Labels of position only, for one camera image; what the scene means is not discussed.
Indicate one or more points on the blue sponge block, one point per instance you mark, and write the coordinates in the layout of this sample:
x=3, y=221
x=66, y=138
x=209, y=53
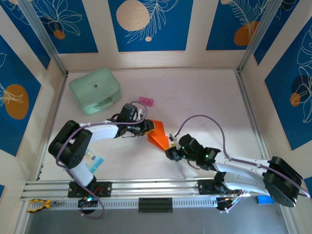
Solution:
x=262, y=201

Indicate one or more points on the teal wipes packet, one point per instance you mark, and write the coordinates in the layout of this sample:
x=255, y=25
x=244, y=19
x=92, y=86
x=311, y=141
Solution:
x=95, y=159

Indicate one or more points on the aluminium mounting rail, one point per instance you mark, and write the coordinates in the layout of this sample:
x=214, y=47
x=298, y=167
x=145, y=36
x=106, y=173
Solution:
x=156, y=186

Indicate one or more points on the aluminium side rail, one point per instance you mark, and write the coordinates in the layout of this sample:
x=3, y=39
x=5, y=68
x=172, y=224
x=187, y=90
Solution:
x=251, y=117
x=53, y=117

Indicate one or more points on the orange paper sheet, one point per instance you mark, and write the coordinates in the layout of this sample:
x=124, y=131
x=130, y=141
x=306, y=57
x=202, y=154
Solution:
x=159, y=135

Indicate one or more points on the black bracket block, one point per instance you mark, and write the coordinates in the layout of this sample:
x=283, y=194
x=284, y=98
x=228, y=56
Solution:
x=156, y=205

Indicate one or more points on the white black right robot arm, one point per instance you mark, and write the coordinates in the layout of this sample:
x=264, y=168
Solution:
x=239, y=168

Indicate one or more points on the pink clear pill box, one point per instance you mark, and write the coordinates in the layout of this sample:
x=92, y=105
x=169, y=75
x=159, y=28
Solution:
x=146, y=101

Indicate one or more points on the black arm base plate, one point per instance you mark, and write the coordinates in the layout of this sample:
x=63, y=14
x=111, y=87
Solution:
x=106, y=189
x=206, y=187

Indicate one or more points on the mint green zip case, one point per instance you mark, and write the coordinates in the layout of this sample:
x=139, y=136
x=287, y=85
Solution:
x=95, y=85

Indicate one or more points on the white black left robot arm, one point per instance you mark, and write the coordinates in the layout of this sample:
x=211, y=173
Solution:
x=83, y=174

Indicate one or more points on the aluminium frame post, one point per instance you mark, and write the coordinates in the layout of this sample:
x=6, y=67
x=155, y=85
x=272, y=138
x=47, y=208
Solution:
x=44, y=36
x=259, y=36

